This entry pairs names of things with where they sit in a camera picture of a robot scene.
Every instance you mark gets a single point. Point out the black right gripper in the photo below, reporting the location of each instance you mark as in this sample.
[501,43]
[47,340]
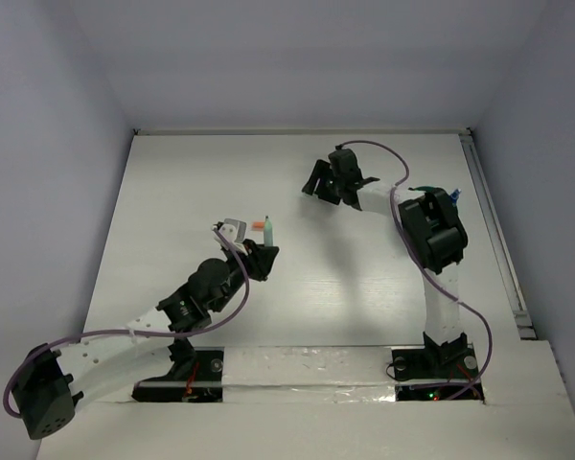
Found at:
[320,171]

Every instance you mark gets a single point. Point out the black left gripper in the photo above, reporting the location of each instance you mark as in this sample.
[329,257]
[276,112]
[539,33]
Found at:
[258,259]

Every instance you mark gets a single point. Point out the green pencil-shaped clear case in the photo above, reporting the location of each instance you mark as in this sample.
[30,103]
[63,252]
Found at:
[268,232]

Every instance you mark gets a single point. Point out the clear blue glue bottle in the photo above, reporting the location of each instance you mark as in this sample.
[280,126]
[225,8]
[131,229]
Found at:
[455,195]

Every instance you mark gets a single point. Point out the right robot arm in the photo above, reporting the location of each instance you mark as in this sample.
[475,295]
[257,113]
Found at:
[427,222]

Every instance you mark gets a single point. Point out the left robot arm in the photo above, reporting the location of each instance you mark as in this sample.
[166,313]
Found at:
[57,380]

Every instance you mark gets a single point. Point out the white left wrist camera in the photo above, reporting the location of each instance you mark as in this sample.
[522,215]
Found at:
[230,232]

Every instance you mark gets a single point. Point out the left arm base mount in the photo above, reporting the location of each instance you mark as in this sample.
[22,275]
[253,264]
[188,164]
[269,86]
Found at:
[194,377]

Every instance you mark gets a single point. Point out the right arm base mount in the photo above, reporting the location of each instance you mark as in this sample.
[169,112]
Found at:
[419,377]

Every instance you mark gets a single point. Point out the aluminium rail right edge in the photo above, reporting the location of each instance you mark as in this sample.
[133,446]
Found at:
[525,326]

